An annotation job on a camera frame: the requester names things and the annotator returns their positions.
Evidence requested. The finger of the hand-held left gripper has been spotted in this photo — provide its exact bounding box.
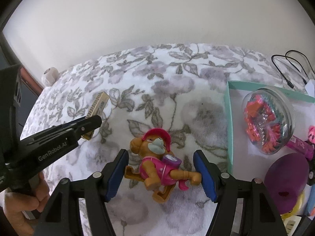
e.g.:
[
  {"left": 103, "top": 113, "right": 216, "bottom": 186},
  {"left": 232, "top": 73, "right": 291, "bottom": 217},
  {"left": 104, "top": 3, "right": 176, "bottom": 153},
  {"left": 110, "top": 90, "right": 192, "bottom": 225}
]
[
  {"left": 50, "top": 117, "right": 89, "bottom": 129},
  {"left": 59, "top": 115, "right": 102, "bottom": 141}
]

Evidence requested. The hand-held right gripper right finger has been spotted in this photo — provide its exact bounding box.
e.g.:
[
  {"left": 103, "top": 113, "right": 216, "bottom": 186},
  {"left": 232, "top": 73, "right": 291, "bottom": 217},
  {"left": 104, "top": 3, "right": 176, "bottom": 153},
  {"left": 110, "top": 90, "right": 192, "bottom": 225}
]
[{"left": 193, "top": 149, "right": 289, "bottom": 236}]

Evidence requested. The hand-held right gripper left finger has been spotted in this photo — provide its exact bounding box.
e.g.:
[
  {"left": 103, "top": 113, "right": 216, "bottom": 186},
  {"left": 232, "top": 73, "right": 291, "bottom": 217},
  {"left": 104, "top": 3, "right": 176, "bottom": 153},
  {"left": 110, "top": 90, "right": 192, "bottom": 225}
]
[{"left": 32, "top": 149, "right": 130, "bottom": 236}]

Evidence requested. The gold harmonica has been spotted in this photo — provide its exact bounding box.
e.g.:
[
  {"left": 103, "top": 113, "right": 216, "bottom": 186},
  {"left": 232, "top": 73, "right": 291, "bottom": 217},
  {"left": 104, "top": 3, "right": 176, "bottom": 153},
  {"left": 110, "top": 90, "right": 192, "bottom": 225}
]
[{"left": 82, "top": 91, "right": 110, "bottom": 140}]

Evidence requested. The brown dog figure pink outfit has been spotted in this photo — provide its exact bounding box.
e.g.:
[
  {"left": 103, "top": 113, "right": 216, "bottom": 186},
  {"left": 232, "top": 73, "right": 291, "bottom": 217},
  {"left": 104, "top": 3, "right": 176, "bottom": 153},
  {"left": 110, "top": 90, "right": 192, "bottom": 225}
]
[{"left": 124, "top": 128, "right": 203, "bottom": 204}]

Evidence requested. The teal cardboard tray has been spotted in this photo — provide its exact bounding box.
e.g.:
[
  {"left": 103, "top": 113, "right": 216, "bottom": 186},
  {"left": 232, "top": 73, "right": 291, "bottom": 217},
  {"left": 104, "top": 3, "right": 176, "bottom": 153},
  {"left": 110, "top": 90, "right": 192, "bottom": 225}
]
[{"left": 223, "top": 81, "right": 315, "bottom": 236}]

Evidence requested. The purple and yellow toy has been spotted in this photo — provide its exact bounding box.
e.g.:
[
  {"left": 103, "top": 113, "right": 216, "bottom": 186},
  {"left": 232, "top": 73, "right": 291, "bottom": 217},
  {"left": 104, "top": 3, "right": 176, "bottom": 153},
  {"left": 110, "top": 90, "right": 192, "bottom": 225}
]
[{"left": 266, "top": 152, "right": 310, "bottom": 220}]

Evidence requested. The clear round bead container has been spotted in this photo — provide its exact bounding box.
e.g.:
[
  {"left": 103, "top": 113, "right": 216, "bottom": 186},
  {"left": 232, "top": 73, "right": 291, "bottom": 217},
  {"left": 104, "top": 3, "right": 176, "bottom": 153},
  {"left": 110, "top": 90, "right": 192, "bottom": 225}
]
[{"left": 241, "top": 87, "right": 295, "bottom": 156}]

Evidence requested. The white brush with magenta handle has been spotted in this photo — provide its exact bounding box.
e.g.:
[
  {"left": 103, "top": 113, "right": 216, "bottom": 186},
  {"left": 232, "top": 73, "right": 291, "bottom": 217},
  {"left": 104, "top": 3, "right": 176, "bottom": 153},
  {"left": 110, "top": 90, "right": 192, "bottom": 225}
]
[{"left": 283, "top": 135, "right": 315, "bottom": 236}]

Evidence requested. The person's left hand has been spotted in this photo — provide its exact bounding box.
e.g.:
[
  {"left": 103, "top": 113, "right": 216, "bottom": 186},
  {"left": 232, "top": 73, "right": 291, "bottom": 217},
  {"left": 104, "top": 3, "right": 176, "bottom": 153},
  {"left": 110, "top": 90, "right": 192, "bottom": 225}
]
[{"left": 4, "top": 172, "right": 51, "bottom": 236}]

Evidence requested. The small white ball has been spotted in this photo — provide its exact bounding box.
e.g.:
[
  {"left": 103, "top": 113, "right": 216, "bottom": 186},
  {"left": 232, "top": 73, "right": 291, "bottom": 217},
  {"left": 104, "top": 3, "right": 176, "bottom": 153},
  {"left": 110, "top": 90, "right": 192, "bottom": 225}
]
[{"left": 42, "top": 67, "right": 59, "bottom": 86}]

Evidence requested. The dark furniture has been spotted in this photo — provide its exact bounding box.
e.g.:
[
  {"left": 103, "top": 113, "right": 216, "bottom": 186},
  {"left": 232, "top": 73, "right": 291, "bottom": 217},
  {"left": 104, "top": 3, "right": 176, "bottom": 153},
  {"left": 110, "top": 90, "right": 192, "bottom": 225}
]
[{"left": 0, "top": 33, "right": 46, "bottom": 94}]

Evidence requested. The floral blanket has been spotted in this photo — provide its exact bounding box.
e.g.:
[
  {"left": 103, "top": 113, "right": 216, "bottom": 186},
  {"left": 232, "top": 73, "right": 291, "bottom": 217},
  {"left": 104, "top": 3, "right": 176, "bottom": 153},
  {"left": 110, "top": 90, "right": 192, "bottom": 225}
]
[{"left": 21, "top": 43, "right": 315, "bottom": 236}]

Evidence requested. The white power strip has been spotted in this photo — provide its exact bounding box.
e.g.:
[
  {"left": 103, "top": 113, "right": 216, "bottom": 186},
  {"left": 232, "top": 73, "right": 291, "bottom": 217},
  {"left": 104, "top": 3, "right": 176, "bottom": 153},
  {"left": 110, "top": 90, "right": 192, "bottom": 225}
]
[{"left": 305, "top": 79, "right": 315, "bottom": 95}]

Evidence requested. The thin black cable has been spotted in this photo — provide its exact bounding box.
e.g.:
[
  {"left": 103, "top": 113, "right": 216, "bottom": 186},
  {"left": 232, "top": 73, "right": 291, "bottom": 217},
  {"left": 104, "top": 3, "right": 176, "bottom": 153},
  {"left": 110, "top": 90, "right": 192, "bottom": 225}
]
[{"left": 271, "top": 50, "right": 315, "bottom": 89}]

